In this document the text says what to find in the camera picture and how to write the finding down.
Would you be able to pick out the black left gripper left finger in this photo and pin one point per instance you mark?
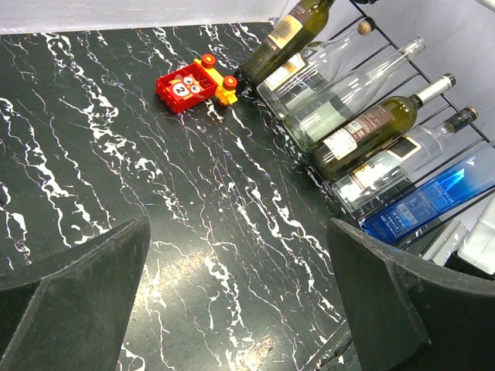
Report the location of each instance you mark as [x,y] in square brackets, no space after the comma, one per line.
[71,310]

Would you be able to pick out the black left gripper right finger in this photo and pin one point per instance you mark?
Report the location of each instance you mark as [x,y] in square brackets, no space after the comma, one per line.
[406,313]

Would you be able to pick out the clear corked glass bottle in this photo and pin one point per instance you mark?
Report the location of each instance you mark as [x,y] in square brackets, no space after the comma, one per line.
[310,69]

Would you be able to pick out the dark green wine bottle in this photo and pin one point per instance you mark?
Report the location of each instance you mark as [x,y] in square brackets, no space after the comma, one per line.
[298,28]

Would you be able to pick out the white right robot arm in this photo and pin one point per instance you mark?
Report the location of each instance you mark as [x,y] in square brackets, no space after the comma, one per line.
[475,257]

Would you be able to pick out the blue rectangular bottle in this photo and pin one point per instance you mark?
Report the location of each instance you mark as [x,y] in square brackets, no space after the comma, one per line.
[458,184]

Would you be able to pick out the clear square liquor bottle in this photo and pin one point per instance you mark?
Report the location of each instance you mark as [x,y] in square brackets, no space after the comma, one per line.
[390,166]

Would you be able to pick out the clear tall glass bottle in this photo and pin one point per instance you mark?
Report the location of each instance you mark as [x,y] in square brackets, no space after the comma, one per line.
[337,102]

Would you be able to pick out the red yellow toy block car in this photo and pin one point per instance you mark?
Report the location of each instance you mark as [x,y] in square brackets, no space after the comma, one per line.
[195,83]

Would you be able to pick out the aluminium frame rail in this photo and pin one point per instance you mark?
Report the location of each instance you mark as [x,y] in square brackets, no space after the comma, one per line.
[446,243]

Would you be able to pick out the black wire wine rack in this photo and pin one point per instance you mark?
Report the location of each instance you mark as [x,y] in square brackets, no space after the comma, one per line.
[407,81]

